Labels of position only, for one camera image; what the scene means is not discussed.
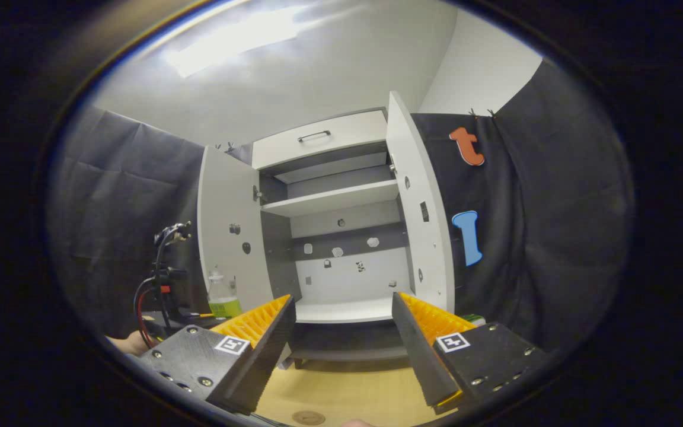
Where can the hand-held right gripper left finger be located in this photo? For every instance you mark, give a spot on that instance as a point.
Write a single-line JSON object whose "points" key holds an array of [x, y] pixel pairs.
{"points": [[267, 350]]}

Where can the round brown coaster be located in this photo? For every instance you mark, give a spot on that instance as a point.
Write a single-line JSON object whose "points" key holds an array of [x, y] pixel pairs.
{"points": [[309, 418]]}

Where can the white cabinet shelf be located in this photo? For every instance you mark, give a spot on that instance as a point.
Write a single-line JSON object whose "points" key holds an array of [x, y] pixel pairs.
{"points": [[347, 311], [329, 201]]}

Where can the black backdrop cloth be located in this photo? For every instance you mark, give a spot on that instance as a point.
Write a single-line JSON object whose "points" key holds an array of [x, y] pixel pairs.
{"points": [[555, 207]]}

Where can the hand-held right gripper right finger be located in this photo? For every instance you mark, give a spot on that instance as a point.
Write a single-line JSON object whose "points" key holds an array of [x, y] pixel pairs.
{"points": [[421, 356]]}

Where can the grey white cabinet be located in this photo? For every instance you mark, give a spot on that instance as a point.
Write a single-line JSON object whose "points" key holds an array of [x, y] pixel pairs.
{"points": [[276, 249]]}

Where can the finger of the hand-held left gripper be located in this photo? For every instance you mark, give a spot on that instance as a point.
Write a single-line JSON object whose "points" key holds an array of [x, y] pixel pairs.
{"points": [[199, 319]]}

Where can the ceiling light panel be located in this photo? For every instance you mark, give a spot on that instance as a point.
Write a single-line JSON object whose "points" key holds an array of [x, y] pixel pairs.
{"points": [[235, 41]]}

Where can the green label plastic bottle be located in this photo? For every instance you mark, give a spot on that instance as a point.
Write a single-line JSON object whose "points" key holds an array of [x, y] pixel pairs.
{"points": [[223, 296]]}

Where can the green white small object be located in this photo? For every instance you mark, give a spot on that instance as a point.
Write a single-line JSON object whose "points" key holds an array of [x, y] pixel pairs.
{"points": [[473, 320]]}

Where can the white cabinet door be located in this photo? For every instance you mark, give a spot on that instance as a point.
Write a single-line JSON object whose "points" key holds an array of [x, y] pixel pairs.
{"points": [[421, 178], [226, 196]]}

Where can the white cabinet drawer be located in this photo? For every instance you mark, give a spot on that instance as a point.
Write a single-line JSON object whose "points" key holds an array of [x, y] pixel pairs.
{"points": [[318, 151]]}

